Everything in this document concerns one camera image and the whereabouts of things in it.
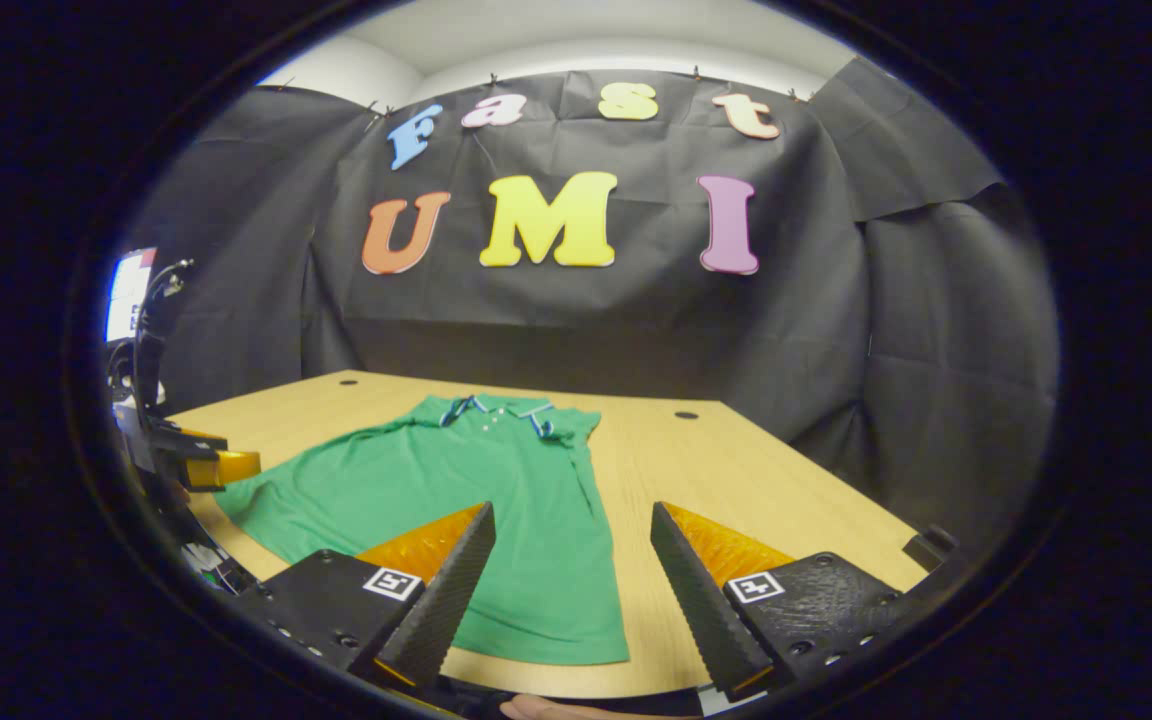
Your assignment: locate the green T-shirt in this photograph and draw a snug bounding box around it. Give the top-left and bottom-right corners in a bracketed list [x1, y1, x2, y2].
[214, 394, 632, 666]

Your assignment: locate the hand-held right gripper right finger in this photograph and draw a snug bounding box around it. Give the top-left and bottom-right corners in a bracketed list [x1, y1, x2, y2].
[650, 501, 937, 703]

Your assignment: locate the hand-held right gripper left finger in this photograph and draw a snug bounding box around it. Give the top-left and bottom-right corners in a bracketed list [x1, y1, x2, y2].
[236, 501, 497, 691]

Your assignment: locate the computer monitor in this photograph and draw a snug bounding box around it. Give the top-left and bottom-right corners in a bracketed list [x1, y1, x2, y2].
[104, 248, 157, 344]

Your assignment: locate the black backdrop cloth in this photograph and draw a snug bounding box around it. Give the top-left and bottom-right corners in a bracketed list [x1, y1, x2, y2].
[131, 55, 1062, 561]

